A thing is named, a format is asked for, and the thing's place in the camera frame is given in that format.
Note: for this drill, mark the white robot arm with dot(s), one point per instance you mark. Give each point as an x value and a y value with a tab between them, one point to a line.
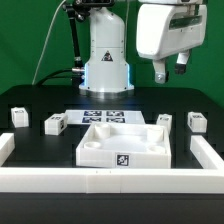
107	74

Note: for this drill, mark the white square tabletop part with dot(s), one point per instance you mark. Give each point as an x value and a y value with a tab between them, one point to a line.
120	145

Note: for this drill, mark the white sheet with markers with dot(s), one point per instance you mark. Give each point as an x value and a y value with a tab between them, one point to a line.
112	116

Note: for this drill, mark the white U-shaped fence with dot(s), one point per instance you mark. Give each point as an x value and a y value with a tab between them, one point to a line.
209	178

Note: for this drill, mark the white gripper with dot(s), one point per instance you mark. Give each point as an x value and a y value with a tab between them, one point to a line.
164	30

